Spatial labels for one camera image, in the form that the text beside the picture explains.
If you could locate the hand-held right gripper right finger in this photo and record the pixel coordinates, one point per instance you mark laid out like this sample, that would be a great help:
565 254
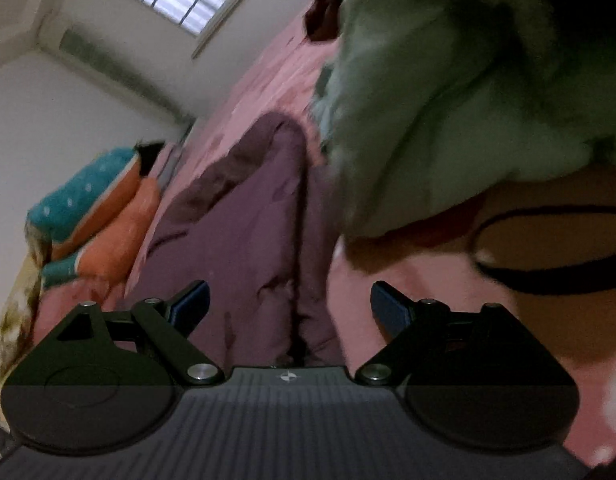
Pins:
390 307

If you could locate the grey curtain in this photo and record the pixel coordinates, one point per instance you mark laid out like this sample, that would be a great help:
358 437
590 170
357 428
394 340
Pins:
128 75

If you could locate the dark red quilted jacket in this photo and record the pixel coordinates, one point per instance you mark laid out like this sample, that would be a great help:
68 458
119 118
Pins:
328 5

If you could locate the bed with pink printed sheet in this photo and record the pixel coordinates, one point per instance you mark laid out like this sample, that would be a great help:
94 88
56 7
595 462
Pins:
280 80

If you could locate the light green fleece garment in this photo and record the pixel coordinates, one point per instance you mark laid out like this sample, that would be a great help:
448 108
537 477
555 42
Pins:
437 85

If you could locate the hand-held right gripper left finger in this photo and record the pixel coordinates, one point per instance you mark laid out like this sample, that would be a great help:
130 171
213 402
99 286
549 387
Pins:
190 307

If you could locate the purple down jacket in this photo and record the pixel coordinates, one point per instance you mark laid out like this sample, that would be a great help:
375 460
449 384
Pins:
238 240

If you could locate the floral quilt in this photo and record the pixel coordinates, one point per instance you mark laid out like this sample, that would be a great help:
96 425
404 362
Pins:
15 310

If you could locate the teal and orange pillow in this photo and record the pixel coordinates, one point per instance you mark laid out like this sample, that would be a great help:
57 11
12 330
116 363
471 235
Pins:
83 200
113 245

